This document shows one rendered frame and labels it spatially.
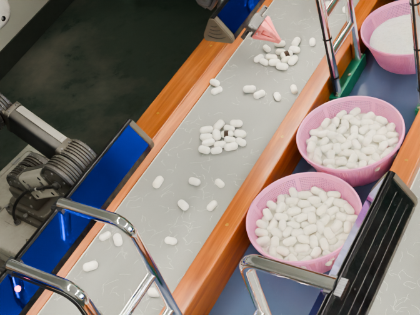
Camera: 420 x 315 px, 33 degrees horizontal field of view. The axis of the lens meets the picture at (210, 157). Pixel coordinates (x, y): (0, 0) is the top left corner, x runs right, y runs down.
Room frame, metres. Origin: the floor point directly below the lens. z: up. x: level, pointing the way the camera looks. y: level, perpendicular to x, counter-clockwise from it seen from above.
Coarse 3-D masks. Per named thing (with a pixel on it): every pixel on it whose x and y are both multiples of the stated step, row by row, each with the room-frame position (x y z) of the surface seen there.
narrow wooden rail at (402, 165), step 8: (416, 120) 1.22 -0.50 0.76; (416, 128) 1.19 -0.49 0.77; (408, 136) 1.17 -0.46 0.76; (416, 136) 1.16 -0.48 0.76; (408, 144) 1.15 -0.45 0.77; (416, 144) 1.14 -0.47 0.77; (400, 152) 1.13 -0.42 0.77; (408, 152) 1.12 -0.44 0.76; (416, 152) 1.12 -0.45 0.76; (400, 160) 1.11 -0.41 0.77; (408, 160) 1.10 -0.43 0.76; (416, 160) 1.09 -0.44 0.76; (392, 168) 1.10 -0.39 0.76; (400, 168) 1.09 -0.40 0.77; (408, 168) 1.08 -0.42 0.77; (416, 168) 1.08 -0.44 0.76; (400, 176) 1.06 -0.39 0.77; (408, 176) 1.06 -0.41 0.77; (408, 184) 1.04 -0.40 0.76
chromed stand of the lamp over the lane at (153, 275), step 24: (96, 216) 0.93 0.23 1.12; (120, 216) 0.90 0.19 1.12; (24, 264) 0.87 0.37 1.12; (144, 264) 0.88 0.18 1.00; (48, 288) 0.81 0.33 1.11; (72, 288) 0.79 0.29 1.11; (144, 288) 0.86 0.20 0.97; (168, 288) 0.89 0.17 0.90; (96, 312) 0.78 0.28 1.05; (120, 312) 0.82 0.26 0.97; (168, 312) 0.87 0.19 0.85
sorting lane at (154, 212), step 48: (288, 0) 1.96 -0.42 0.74; (240, 48) 1.80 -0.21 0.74; (288, 48) 1.71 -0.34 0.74; (240, 96) 1.58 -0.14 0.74; (288, 96) 1.50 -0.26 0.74; (192, 144) 1.46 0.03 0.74; (144, 192) 1.35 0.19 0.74; (192, 192) 1.28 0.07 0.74; (96, 240) 1.25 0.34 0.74; (144, 240) 1.19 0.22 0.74; (192, 240) 1.13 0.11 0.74; (96, 288) 1.10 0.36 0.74
